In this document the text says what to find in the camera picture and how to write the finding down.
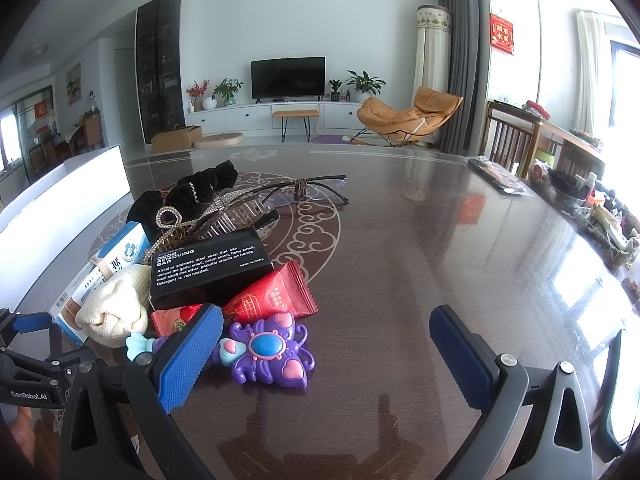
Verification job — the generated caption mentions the green plant in green pot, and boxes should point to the green plant in green pot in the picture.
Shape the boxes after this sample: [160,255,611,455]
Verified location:
[211,77,244,107]

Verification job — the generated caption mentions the rhinestone hair clip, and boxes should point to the rhinestone hair clip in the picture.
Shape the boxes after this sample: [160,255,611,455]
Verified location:
[155,189,246,253]

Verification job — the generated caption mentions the clutter pile at table edge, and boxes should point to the clutter pile at table edge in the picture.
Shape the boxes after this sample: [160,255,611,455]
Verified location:
[585,207,640,267]

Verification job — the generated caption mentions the orange bench black legs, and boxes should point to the orange bench black legs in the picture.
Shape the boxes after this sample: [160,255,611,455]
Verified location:
[272,109,321,142]

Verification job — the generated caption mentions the grey curtain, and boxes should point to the grey curtain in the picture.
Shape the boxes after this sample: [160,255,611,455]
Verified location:
[437,0,493,156]

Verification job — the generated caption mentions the red flowers in vase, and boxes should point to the red flowers in vase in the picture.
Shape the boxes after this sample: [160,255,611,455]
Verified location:
[186,79,211,112]

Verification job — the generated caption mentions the large plant in white pot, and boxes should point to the large plant in white pot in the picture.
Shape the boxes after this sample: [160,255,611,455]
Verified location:
[346,70,387,104]

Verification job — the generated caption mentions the blue white toothpaste box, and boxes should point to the blue white toothpaste box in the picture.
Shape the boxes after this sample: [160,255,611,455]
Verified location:
[52,222,151,346]

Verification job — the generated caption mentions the air conditioner with cream cover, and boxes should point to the air conditioner with cream cover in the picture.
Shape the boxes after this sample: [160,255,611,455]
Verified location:
[415,5,453,111]

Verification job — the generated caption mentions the framed wall painting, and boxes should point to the framed wall painting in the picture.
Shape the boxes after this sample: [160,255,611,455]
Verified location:
[66,62,82,106]

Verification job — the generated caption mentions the black velvet hair band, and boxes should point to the black velvet hair band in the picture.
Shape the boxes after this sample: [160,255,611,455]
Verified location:
[126,160,238,246]

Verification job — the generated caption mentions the brown cardboard box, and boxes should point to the brown cardboard box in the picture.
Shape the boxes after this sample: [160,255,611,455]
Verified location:
[151,125,203,154]

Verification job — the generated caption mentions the orange rocking chair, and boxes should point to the orange rocking chair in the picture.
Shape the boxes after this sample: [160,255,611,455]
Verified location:
[350,86,464,148]

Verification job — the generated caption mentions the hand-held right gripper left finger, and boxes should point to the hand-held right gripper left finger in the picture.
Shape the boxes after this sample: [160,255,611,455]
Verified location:
[60,302,224,480]

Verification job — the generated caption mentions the wooden side table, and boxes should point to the wooden side table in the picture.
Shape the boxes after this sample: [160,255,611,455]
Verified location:
[530,120,608,181]

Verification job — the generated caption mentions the black frame glasses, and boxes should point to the black frame glasses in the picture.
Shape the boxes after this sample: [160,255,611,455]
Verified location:
[250,174,351,206]

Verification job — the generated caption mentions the black flat packet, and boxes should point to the black flat packet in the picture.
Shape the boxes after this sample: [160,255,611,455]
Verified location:
[467,157,528,196]

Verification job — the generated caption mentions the wooden dining table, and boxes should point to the wooden dining table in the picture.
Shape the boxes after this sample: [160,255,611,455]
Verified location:
[27,125,86,171]

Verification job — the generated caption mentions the red wall hanging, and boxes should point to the red wall hanging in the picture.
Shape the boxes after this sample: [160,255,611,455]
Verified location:
[490,12,516,55]

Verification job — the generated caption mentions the cream knit hat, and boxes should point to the cream knit hat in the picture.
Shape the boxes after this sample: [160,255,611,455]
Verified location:
[75,265,153,348]

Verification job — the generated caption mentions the purple butterfly toy wand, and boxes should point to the purple butterfly toy wand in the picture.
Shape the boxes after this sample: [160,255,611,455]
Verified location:
[125,312,316,391]

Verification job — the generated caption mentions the red snack packet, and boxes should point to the red snack packet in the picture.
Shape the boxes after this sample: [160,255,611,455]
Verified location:
[222,262,318,323]

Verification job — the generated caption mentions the dark glass display cabinet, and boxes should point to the dark glass display cabinet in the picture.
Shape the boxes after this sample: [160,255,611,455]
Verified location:
[135,0,183,146]

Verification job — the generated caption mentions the beige round pet bed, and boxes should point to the beige round pet bed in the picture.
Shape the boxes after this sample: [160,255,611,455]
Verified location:
[194,131,245,150]

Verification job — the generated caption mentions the small red gold packet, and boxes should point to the small red gold packet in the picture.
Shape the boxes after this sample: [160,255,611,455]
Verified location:
[150,304,206,338]

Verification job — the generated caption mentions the white sheer curtain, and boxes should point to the white sheer curtain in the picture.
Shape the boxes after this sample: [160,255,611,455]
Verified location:
[575,10,608,136]

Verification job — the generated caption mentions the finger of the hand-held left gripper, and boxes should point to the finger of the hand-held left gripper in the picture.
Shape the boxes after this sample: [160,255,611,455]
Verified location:
[0,307,65,361]
[0,349,101,380]

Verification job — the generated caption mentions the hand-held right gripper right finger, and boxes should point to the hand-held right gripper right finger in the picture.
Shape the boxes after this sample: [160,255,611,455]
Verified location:
[429,304,593,480]

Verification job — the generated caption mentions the silver comb hair claw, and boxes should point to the silver comb hair claw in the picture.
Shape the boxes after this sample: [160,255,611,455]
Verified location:
[197,199,281,240]

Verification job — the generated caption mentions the white television cabinet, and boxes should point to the white television cabinet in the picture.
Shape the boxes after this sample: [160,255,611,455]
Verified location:
[184,101,371,136]

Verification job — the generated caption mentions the white cardboard box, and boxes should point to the white cardboard box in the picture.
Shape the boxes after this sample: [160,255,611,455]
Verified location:
[0,145,133,311]

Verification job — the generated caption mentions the black soap box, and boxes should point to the black soap box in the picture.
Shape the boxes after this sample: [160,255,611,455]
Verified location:
[150,226,273,311]

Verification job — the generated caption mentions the flat screen television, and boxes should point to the flat screen television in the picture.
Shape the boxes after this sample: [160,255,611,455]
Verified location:
[251,57,326,100]

